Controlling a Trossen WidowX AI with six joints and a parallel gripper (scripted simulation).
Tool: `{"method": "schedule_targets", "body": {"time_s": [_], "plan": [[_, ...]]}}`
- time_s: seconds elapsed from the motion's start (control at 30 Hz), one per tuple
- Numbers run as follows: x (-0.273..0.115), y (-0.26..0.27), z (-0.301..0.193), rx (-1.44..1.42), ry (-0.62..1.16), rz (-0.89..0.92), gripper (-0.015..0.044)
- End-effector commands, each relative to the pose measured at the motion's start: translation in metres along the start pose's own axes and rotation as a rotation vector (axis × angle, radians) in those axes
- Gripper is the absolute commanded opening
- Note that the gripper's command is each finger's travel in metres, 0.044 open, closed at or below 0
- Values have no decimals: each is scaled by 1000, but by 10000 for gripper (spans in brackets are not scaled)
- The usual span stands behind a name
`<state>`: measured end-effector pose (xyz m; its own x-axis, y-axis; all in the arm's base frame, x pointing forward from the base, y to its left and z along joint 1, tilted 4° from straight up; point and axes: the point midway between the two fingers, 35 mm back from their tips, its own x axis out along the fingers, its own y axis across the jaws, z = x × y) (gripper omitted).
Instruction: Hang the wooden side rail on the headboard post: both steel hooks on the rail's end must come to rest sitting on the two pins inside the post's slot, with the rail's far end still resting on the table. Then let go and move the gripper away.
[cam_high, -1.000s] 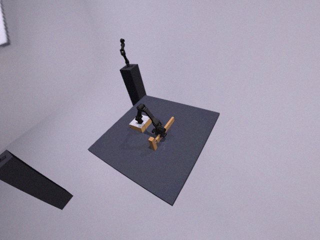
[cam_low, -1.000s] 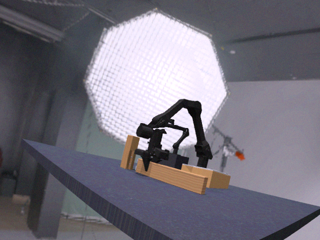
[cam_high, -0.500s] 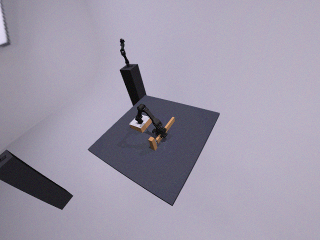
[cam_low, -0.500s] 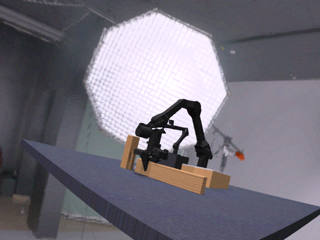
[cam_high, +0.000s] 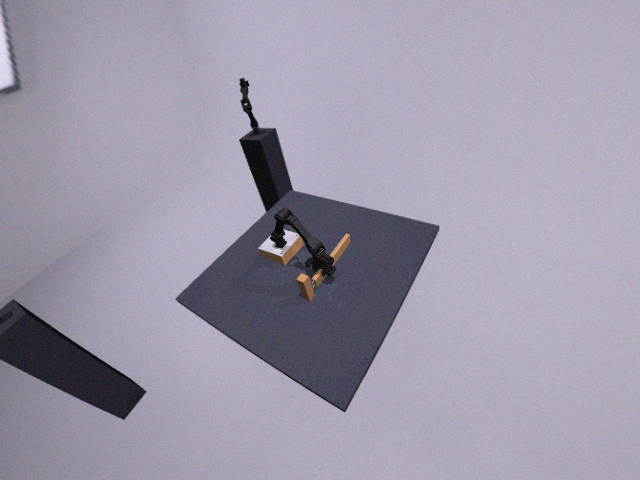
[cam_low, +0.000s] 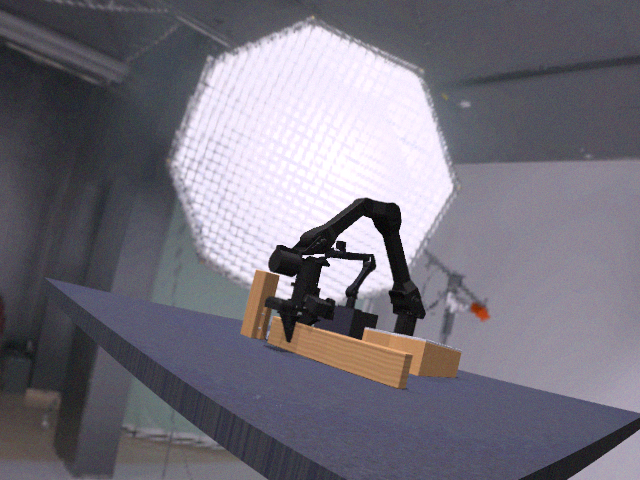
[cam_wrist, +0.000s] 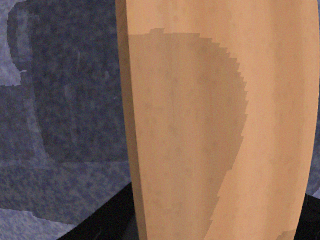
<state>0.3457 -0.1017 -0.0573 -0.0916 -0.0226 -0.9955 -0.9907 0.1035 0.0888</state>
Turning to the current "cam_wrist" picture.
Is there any light brown wooden board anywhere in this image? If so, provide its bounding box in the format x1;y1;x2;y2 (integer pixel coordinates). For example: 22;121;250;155
115;0;320;240

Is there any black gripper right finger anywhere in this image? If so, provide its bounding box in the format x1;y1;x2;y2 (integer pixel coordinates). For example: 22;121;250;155
293;193;320;240

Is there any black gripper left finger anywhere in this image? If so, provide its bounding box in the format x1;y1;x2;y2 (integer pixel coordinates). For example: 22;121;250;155
56;183;139;240

